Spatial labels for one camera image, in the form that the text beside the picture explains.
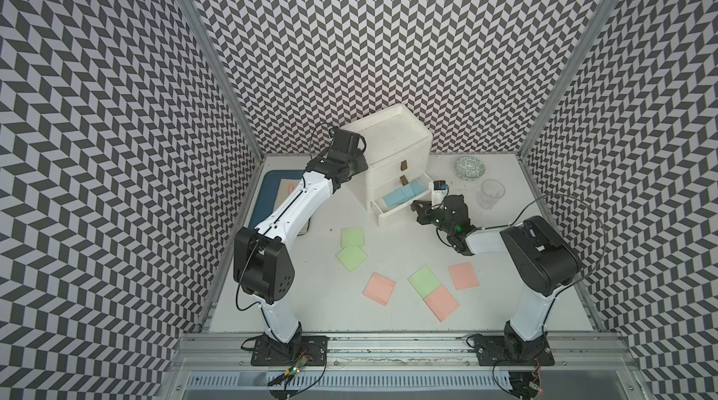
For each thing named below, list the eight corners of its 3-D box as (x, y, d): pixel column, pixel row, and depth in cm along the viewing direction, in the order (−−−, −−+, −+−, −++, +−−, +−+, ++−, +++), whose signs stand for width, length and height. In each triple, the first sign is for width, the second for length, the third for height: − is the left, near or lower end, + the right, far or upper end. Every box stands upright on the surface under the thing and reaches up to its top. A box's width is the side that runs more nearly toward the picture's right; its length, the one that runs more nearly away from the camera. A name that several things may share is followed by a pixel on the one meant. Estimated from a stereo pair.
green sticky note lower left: (336, 257, 92) (335, 254, 90) (352, 243, 95) (352, 239, 93) (350, 272, 89) (350, 269, 87) (367, 256, 92) (367, 253, 90)
